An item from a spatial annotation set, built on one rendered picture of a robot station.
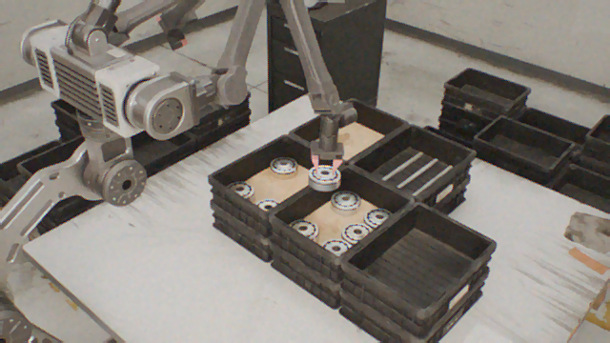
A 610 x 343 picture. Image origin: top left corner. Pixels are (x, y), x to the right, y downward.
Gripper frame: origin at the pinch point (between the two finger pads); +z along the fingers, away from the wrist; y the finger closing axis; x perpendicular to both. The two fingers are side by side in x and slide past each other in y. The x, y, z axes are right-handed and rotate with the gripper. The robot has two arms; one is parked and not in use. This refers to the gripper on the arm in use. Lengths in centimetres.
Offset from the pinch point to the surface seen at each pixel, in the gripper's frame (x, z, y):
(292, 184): -22.5, 20.7, 9.6
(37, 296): -45, 108, 125
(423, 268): 19.7, 20.8, -32.1
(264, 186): -21.0, 21.3, 19.6
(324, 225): 0.2, 21.2, -1.7
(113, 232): -9, 37, 73
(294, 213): 0.2, 17.2, 8.5
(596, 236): -11, 28, -102
